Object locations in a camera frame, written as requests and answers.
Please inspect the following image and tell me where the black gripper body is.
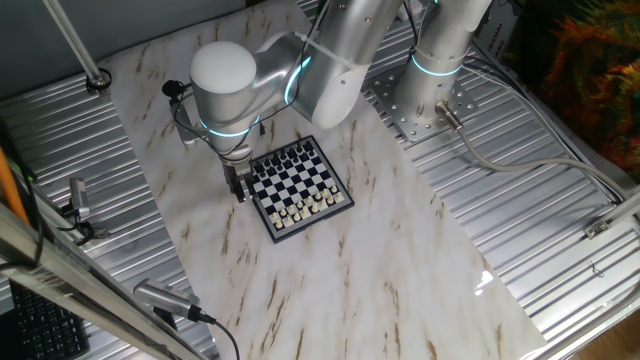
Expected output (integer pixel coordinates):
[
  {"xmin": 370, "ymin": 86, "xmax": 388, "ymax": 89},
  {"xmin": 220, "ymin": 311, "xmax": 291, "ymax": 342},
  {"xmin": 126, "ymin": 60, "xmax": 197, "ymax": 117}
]
[{"xmin": 222, "ymin": 157, "xmax": 254, "ymax": 185}]

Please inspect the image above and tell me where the black white folding chessboard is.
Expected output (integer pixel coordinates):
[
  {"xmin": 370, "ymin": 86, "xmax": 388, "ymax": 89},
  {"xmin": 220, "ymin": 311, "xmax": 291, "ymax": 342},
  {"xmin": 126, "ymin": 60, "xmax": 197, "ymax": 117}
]
[{"xmin": 249, "ymin": 134, "xmax": 356, "ymax": 245}]

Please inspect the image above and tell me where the black round connector cap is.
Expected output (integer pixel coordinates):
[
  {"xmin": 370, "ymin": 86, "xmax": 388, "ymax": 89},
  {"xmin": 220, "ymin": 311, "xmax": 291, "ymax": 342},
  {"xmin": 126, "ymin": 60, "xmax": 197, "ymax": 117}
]
[{"xmin": 161, "ymin": 78, "xmax": 187, "ymax": 100}]

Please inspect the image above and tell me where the white marble pattern sheet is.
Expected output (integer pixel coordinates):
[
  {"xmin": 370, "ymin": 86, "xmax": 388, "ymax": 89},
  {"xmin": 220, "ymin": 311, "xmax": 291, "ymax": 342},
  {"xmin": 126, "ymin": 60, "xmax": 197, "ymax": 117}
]
[{"xmin": 102, "ymin": 0, "xmax": 549, "ymax": 360}]

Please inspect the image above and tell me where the black clamp tool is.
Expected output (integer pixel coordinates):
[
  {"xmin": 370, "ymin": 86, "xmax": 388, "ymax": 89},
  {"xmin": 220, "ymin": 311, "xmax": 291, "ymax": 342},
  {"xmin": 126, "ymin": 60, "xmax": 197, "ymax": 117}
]
[{"xmin": 68, "ymin": 176, "xmax": 92, "ymax": 222}]

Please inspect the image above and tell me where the black ringed pole foot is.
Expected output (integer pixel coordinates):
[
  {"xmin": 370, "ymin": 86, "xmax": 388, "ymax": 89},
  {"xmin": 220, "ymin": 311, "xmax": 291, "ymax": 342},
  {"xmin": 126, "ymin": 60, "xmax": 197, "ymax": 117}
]
[{"xmin": 84, "ymin": 67, "xmax": 114, "ymax": 97}]

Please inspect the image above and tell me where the metal pole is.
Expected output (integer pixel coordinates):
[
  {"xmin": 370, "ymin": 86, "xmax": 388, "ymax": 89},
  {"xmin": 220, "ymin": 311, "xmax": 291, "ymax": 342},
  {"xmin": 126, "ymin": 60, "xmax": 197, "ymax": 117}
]
[{"xmin": 41, "ymin": 0, "xmax": 106, "ymax": 86}]

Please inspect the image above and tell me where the orange tube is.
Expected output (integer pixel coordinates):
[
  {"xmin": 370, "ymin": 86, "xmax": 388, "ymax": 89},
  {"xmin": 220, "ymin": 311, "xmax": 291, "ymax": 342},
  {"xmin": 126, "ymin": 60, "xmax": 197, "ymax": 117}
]
[{"xmin": 0, "ymin": 146, "xmax": 30, "ymax": 225}]

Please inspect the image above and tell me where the black keyboard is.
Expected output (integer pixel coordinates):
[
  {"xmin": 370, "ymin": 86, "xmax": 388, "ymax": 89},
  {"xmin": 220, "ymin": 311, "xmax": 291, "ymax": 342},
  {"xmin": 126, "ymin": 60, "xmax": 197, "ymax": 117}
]
[{"xmin": 9, "ymin": 282, "xmax": 92, "ymax": 360}]

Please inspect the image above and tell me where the white printed box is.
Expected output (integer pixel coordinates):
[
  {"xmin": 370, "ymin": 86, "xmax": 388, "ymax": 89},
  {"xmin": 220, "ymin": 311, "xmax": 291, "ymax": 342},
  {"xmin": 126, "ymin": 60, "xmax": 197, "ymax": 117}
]
[{"xmin": 472, "ymin": 7, "xmax": 524, "ymax": 59}]

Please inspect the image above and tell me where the colourful patterned cloth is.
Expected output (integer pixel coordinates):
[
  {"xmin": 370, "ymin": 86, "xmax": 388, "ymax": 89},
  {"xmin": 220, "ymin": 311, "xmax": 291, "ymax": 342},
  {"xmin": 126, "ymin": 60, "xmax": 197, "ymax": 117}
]
[{"xmin": 502, "ymin": 0, "xmax": 640, "ymax": 184}]

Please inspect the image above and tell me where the aluminium strut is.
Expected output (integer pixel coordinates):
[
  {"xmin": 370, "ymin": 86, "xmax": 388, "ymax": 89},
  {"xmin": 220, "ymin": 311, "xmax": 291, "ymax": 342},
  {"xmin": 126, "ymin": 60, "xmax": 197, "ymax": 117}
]
[{"xmin": 602, "ymin": 189, "xmax": 640, "ymax": 226}]

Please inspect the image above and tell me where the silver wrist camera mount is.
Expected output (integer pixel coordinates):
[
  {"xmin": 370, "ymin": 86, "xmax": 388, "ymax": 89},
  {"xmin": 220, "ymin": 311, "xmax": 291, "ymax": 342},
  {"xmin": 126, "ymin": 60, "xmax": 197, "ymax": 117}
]
[{"xmin": 168, "ymin": 97, "xmax": 199, "ymax": 146}]

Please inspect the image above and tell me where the white cable tie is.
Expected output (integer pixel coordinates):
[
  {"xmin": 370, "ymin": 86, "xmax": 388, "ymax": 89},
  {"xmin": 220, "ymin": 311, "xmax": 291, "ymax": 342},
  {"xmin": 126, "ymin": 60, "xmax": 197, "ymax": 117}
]
[{"xmin": 292, "ymin": 29, "xmax": 364, "ymax": 71}]

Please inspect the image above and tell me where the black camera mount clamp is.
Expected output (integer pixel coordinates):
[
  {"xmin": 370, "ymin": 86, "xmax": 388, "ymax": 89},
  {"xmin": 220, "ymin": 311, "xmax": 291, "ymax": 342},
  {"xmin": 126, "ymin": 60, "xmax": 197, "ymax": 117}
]
[{"xmin": 57, "ymin": 202, "xmax": 110, "ymax": 247}]

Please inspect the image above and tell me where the black camera cable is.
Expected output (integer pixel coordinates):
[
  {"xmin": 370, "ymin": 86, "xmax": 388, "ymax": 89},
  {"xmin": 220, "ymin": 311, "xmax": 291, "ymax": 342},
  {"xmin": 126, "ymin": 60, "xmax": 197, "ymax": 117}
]
[{"xmin": 199, "ymin": 312, "xmax": 242, "ymax": 360}]

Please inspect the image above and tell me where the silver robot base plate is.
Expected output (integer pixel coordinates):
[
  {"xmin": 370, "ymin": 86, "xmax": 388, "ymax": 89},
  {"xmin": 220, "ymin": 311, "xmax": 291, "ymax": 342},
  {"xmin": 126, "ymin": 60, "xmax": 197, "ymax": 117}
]
[{"xmin": 369, "ymin": 67, "xmax": 479, "ymax": 144}]

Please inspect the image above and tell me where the aluminium frame beam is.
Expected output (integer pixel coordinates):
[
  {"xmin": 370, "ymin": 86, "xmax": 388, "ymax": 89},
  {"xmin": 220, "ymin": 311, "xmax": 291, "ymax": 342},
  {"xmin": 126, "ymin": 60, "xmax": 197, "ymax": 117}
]
[{"xmin": 0, "ymin": 202, "xmax": 211, "ymax": 360}]

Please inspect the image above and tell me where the black hanging cable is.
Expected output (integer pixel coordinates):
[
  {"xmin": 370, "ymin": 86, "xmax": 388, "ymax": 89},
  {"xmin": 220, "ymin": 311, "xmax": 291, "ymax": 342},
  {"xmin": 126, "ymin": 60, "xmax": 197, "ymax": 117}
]
[{"xmin": 19, "ymin": 164, "xmax": 46, "ymax": 266}]

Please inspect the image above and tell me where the grey cable with metal plug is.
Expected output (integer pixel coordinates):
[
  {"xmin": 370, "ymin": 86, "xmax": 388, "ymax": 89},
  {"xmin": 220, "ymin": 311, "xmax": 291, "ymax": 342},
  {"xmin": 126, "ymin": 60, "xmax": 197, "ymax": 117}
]
[{"xmin": 434, "ymin": 99, "xmax": 632, "ymax": 201}]

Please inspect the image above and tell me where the white cable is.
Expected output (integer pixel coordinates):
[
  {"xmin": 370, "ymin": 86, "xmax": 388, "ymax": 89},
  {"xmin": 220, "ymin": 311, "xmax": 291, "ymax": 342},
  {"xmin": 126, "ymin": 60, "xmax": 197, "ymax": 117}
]
[{"xmin": 462, "ymin": 54, "xmax": 626, "ymax": 201}]

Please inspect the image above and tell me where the thin black cable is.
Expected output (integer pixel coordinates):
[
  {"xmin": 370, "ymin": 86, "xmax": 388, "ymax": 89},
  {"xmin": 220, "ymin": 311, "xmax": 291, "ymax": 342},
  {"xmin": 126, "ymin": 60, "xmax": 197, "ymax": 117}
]
[{"xmin": 464, "ymin": 59, "xmax": 626, "ymax": 204}]

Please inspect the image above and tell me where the small metal angle bracket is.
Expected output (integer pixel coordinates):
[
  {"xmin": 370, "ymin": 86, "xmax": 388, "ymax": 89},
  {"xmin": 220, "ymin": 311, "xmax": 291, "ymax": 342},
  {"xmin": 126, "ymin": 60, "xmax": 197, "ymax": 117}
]
[{"xmin": 583, "ymin": 218, "xmax": 612, "ymax": 240}]

